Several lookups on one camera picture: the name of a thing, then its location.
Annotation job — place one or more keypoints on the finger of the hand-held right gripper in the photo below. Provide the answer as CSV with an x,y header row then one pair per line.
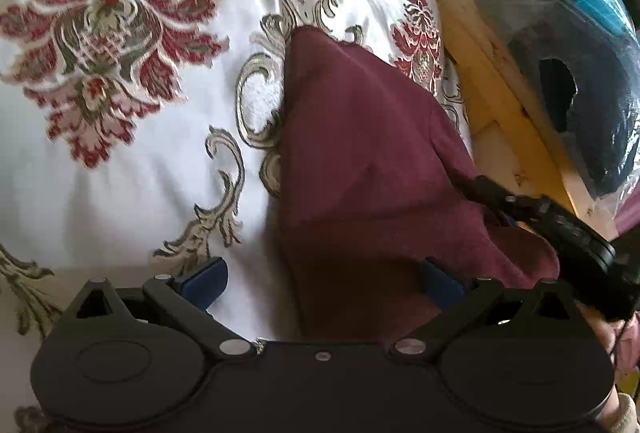
x,y
505,203

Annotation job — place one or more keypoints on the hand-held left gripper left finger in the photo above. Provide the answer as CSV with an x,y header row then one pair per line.
x,y
202,283

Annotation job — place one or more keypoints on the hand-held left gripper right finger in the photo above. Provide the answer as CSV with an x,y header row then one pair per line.
x,y
442,285

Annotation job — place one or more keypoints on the maroon long-sleeve shirt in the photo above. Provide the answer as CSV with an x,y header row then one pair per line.
x,y
370,153

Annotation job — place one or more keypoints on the person's right forearm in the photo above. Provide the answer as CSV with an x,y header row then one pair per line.
x,y
627,383

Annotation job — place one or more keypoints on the clear plastic bag of clothes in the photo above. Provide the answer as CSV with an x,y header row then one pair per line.
x,y
565,38

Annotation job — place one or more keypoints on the person's right hand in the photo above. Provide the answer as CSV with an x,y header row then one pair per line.
x,y
602,330

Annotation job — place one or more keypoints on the pink fuzzy cloth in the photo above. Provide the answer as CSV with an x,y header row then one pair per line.
x,y
629,223

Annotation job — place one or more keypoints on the floral satin blanket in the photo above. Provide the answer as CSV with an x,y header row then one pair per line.
x,y
125,88

